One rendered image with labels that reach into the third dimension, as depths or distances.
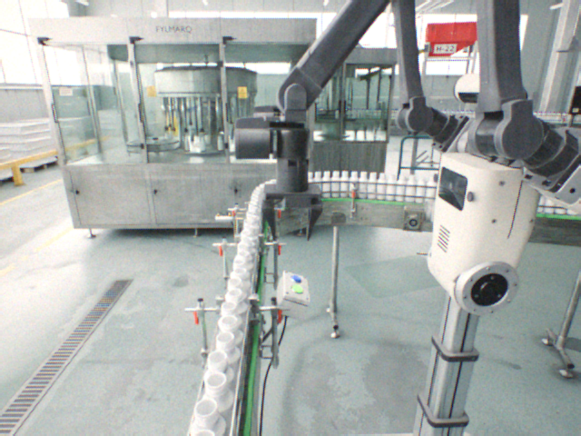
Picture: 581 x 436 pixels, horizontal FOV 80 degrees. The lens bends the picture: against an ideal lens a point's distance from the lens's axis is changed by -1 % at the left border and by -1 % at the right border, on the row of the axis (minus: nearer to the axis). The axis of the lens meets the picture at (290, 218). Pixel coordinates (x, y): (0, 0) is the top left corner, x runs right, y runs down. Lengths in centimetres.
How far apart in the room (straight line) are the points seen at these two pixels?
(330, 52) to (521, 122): 33
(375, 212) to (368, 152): 377
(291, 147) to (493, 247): 58
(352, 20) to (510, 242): 63
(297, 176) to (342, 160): 540
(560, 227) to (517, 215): 159
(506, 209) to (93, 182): 416
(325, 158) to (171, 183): 275
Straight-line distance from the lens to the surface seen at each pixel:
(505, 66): 73
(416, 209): 224
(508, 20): 74
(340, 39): 62
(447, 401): 131
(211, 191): 413
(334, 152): 596
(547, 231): 253
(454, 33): 736
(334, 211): 235
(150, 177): 427
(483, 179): 90
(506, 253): 101
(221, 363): 75
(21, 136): 952
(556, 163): 78
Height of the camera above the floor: 166
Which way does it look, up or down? 20 degrees down
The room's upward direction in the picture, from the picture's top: straight up
